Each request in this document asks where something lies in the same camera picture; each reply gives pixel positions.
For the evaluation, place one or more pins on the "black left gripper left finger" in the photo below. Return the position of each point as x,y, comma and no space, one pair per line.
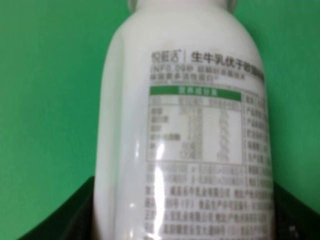
71,221

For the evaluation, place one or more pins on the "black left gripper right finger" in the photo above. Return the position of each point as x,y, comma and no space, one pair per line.
293,219

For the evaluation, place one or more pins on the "white milk bottle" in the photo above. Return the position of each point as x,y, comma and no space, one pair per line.
183,149

